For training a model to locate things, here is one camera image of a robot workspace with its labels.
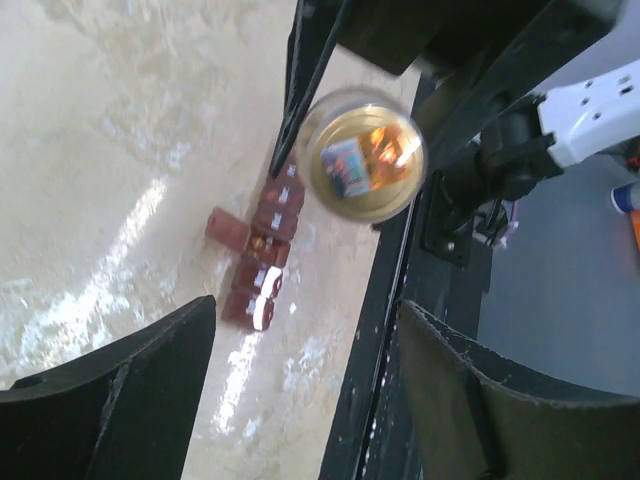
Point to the clear gold bottle lid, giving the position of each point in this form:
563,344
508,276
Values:
361,155

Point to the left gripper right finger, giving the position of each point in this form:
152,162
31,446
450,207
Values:
479,415

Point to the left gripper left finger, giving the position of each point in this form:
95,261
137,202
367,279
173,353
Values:
123,411

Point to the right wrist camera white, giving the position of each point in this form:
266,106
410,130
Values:
587,117

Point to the red weekly pill organizer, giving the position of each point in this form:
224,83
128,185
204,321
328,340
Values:
264,245

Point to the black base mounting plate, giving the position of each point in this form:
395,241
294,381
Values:
372,433

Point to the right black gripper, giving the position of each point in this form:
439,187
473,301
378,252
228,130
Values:
498,50

